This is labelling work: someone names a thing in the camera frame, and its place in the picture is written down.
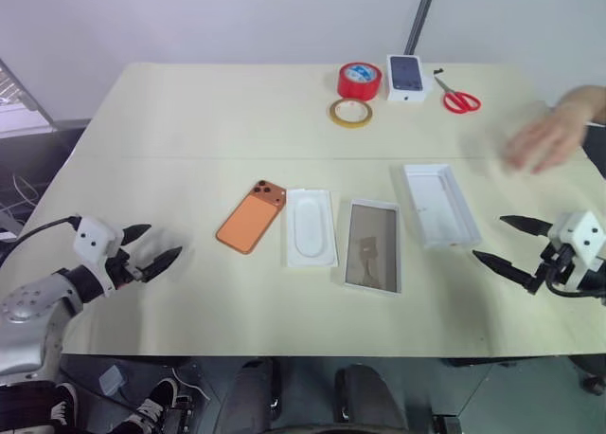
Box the yellow clear tape roll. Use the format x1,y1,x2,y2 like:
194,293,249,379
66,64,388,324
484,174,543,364
327,98,375,130

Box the white phone box lid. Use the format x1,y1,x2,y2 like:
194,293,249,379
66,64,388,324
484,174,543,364
401,162,483,251

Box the red tape roll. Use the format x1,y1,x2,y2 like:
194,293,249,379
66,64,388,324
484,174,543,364
336,62,384,102

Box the white loose cables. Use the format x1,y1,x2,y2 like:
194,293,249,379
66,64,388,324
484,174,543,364
0,172,45,218

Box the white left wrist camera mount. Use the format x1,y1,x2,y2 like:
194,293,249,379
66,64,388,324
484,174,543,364
72,215,126,297

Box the red handled scissors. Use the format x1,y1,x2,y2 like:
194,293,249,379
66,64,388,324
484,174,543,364
433,73,483,115

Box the person's bare hand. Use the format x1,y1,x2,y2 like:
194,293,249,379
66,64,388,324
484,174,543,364
501,101,596,175

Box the black side table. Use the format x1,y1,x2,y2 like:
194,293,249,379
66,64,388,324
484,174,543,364
0,118,94,239

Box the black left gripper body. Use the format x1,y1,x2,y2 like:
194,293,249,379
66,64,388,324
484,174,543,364
106,245,147,291

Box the white plastic insert tray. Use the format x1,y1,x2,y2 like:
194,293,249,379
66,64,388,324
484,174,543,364
285,188,341,270

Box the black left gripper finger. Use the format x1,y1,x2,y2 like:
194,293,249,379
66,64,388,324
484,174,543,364
141,245,184,282
119,223,153,247

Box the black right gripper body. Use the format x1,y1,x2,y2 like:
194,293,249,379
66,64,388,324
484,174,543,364
536,241,578,287

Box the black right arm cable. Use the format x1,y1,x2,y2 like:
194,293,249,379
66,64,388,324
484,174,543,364
544,280,606,308

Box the black sneaker white laces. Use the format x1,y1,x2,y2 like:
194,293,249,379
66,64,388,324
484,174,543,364
119,376,180,434
46,381,80,434

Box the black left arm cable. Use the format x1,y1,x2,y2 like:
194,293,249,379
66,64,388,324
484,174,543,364
0,215,80,270

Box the white phone box base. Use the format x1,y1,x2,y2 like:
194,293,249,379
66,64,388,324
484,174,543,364
342,197,404,297

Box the grey metal pole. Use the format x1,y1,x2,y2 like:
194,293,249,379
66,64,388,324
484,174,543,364
403,0,439,56

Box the orange smartphone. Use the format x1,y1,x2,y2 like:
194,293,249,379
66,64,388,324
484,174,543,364
215,179,288,256

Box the white boxed smartphone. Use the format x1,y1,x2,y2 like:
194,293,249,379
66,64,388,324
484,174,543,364
384,53,436,105

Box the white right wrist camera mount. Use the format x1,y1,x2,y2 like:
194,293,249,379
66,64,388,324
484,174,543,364
547,209,606,294

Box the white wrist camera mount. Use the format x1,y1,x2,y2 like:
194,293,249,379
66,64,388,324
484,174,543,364
72,215,126,297
547,209,606,294

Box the dark rounded shape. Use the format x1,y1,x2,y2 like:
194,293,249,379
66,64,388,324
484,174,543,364
332,363,409,434

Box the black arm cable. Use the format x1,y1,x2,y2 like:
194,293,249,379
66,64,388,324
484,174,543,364
544,280,606,308
0,215,80,270

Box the grey slanted rack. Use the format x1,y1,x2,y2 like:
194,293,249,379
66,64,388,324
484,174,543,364
0,57,59,137

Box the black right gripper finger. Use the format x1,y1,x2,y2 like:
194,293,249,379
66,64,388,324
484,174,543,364
472,249,540,295
499,214,556,239

